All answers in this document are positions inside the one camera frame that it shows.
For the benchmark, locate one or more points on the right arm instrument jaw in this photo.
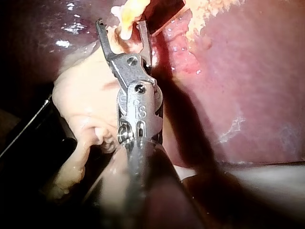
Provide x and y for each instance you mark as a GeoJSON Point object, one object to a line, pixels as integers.
{"type": "Point", "coordinates": [146, 40]}
{"type": "Point", "coordinates": [104, 38]}

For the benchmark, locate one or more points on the pale fatty tissue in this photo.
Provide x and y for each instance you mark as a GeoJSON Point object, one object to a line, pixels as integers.
{"type": "Point", "coordinates": [202, 14]}
{"type": "Point", "coordinates": [83, 95]}
{"type": "Point", "coordinates": [129, 14]}

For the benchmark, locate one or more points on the dark right arm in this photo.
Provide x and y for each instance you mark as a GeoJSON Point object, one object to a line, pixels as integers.
{"type": "Point", "coordinates": [152, 186]}

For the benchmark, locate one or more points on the right arm instrument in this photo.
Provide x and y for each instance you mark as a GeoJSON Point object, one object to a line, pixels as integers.
{"type": "Point", "coordinates": [137, 102]}

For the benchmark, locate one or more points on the black metal frame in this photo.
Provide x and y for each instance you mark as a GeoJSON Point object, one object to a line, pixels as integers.
{"type": "Point", "coordinates": [28, 148]}

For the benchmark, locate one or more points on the dark red liver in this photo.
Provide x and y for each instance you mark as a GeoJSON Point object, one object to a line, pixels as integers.
{"type": "Point", "coordinates": [245, 95]}

